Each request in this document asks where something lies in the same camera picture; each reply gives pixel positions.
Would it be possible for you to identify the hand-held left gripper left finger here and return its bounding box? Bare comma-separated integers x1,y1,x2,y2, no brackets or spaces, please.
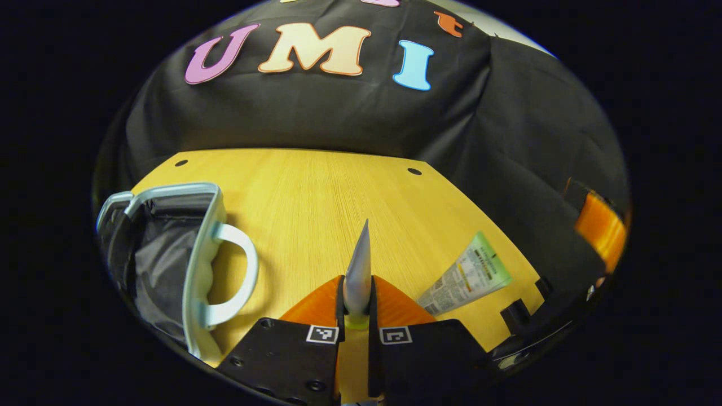
217,275,346,405

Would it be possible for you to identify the grey tube with yellow-green cap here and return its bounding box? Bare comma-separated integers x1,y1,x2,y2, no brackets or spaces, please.
343,219,373,330

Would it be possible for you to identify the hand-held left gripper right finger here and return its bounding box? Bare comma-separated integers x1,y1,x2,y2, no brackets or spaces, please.
368,275,488,402

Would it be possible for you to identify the black backdrop cloth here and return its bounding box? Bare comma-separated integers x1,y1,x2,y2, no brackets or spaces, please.
93,0,629,339

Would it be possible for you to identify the white tube with green end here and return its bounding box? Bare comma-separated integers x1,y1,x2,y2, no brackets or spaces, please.
416,231,513,316

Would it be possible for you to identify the light blue suitcase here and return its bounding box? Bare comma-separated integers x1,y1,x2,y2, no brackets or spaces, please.
95,182,260,361

